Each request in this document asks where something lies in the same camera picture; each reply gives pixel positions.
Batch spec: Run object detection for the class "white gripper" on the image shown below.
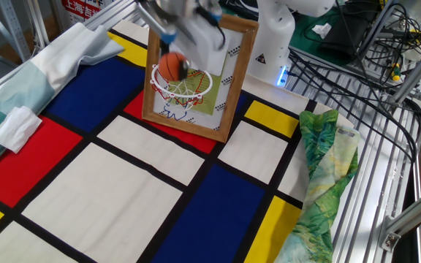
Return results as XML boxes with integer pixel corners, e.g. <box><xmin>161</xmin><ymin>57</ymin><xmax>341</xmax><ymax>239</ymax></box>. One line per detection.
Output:
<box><xmin>159</xmin><ymin>10</ymin><xmax>230</xmax><ymax>80</ymax></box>

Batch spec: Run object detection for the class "small orange basketball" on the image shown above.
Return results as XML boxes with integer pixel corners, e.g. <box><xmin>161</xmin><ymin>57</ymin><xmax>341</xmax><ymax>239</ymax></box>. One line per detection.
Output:
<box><xmin>158</xmin><ymin>51</ymin><xmax>189</xmax><ymax>83</ymax></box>

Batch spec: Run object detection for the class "white backboard with basketball logo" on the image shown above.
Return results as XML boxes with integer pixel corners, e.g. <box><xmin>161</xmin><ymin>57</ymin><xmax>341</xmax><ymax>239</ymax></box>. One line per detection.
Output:
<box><xmin>195</xmin><ymin>54</ymin><xmax>232</xmax><ymax>77</ymax></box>

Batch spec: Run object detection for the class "white hoop with net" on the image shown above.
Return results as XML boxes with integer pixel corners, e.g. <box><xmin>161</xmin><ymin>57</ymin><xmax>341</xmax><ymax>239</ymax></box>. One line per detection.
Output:
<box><xmin>150</xmin><ymin>64</ymin><xmax>214</xmax><ymax>122</ymax></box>

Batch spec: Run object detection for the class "white sheet with green print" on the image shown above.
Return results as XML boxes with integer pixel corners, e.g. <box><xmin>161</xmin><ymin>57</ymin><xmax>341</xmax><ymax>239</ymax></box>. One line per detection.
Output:
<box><xmin>153</xmin><ymin>28</ymin><xmax>243</xmax><ymax>132</ymax></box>

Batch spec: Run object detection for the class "red white Chinese sign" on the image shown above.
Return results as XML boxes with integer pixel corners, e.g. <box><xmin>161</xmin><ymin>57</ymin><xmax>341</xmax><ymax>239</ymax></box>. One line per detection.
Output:
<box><xmin>61</xmin><ymin>0</ymin><xmax>104</xmax><ymax>21</ymax></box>

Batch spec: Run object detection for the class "pale blue white cloth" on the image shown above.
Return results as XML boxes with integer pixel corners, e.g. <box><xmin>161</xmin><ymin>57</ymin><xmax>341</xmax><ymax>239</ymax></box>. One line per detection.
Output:
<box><xmin>0</xmin><ymin>21</ymin><xmax>126</xmax><ymax>180</ymax></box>

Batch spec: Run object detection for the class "crumpled white paper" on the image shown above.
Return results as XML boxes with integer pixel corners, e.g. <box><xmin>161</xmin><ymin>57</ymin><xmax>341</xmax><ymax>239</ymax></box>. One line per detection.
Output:
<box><xmin>311</xmin><ymin>22</ymin><xmax>333</xmax><ymax>39</ymax></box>

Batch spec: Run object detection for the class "colour block tablecloth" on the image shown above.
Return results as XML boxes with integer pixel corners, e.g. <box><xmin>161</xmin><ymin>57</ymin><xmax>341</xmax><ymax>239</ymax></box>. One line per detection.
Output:
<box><xmin>0</xmin><ymin>20</ymin><xmax>356</xmax><ymax>263</ymax></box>

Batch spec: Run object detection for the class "black flat device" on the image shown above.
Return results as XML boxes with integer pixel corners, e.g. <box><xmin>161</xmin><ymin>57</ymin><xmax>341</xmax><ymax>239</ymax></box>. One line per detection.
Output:
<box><xmin>319</xmin><ymin>5</ymin><xmax>378</xmax><ymax>64</ymax></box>

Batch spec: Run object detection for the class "white folded tissue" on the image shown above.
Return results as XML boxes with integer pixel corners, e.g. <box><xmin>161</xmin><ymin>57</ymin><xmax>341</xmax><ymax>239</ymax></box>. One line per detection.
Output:
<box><xmin>0</xmin><ymin>105</ymin><xmax>43</xmax><ymax>154</ymax></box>

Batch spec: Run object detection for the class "green leafy painted cloth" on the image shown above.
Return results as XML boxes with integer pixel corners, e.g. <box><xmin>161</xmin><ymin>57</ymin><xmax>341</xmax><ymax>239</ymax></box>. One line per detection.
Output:
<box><xmin>274</xmin><ymin>108</ymin><xmax>362</xmax><ymax>263</ymax></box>

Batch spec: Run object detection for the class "silver wrist camera blue end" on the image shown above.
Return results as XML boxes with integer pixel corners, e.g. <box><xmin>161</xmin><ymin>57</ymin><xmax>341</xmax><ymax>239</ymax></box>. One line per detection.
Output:
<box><xmin>135</xmin><ymin>0</ymin><xmax>178</xmax><ymax>45</ymax></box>

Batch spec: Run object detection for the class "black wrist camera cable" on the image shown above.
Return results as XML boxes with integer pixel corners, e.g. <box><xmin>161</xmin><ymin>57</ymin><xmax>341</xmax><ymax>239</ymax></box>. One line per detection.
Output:
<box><xmin>194</xmin><ymin>0</ymin><xmax>228</xmax><ymax>50</ymax></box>

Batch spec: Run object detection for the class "wooden picture frame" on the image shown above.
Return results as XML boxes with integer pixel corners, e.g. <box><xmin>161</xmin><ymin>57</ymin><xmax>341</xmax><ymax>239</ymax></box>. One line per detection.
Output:
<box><xmin>141</xmin><ymin>13</ymin><xmax>260</xmax><ymax>144</ymax></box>

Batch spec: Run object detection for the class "aluminium table edge rail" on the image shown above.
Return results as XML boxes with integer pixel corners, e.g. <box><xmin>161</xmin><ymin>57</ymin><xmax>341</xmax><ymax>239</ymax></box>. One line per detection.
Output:
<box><xmin>0</xmin><ymin>0</ymin><xmax>140</xmax><ymax>114</ymax></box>

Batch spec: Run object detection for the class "grey perforated steel post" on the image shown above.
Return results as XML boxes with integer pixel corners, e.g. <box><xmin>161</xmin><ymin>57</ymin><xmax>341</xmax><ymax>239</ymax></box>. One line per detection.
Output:
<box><xmin>0</xmin><ymin>0</ymin><xmax>32</xmax><ymax>63</ymax></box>

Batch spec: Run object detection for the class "yellow green handled screwdriver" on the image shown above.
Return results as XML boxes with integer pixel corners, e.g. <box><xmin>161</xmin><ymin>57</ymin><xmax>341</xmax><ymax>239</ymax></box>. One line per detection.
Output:
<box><xmin>390</xmin><ymin>61</ymin><xmax>402</xmax><ymax>83</ymax></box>

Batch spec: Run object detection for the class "slanted aluminium post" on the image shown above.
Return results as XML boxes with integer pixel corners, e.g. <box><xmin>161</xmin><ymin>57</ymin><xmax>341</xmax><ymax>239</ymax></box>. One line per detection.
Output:
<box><xmin>388</xmin><ymin>34</ymin><xmax>421</xmax><ymax>107</ymax></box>

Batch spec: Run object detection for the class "thick black cable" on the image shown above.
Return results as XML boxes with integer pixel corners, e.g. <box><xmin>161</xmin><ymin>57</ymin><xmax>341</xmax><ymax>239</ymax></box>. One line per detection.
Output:
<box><xmin>287</xmin><ymin>47</ymin><xmax>421</xmax><ymax>165</ymax></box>

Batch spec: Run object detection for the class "aluminium profile with bracket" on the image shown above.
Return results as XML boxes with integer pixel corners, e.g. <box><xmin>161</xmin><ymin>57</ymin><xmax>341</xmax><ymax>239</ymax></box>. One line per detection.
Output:
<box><xmin>377</xmin><ymin>186</ymin><xmax>421</xmax><ymax>254</ymax></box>

